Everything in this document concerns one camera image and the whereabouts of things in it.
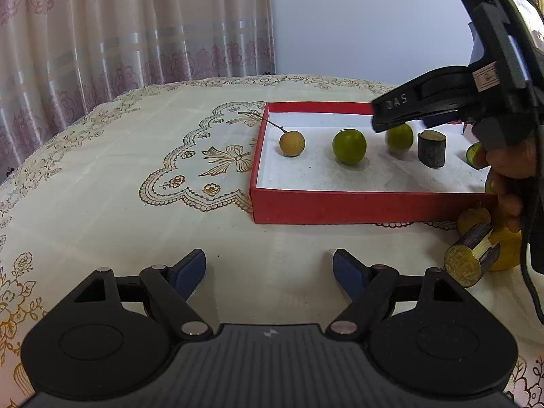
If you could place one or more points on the pink patterned curtain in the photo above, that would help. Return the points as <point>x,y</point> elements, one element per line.
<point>127,51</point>

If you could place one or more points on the chunky yellow pepper piece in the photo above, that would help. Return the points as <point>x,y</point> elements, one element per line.
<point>508,255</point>

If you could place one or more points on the longan with short stem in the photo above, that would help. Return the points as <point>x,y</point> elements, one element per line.
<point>469,217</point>

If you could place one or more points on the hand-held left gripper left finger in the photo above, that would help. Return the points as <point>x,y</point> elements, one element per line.
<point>191,274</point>

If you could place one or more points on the green cucumber piece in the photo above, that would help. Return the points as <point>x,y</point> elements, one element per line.
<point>472,155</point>

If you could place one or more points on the longan with long stem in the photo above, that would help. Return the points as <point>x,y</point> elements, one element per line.
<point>292,143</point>

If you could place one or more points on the person's right hand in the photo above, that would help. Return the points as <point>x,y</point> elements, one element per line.
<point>510,165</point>

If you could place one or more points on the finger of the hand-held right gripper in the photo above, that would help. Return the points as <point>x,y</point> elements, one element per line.
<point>397,104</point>

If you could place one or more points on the red shallow box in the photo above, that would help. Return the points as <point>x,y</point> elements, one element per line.
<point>361,208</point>

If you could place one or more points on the green tomato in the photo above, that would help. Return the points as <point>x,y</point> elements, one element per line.
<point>349,147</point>
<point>399,141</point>

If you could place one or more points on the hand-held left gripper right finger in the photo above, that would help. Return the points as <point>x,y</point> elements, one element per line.
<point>348,274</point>

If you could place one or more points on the split dark sugarcane piece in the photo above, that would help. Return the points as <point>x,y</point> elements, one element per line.
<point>463,263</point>

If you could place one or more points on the beige embroidered tablecloth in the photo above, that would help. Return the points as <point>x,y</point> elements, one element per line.
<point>127,221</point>

